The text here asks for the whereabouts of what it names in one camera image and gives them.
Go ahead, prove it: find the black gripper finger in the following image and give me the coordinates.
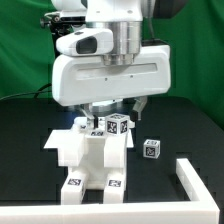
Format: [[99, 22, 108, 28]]
[[131, 97, 148, 121], [81, 104, 98, 129]]

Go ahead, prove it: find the white frame wall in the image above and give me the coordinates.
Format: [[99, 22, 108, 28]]
[[0, 158, 220, 224]]

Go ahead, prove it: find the black cable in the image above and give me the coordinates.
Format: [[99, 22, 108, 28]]
[[0, 83, 53, 102]]

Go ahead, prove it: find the white tagged cube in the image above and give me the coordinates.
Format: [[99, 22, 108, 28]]
[[143, 139, 160, 159], [105, 113, 129, 135]]

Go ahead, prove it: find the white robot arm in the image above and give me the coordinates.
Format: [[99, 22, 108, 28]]
[[52, 0, 188, 126]]

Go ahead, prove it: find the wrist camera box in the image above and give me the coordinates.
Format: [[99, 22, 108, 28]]
[[56, 28, 114, 57]]

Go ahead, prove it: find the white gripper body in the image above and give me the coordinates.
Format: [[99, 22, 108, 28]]
[[52, 45, 171, 106]]

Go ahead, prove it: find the white chair seat plate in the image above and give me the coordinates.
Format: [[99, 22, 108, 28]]
[[44, 130, 133, 190]]

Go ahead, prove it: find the black camera stand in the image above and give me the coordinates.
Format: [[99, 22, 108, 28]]
[[40, 12, 85, 34]]

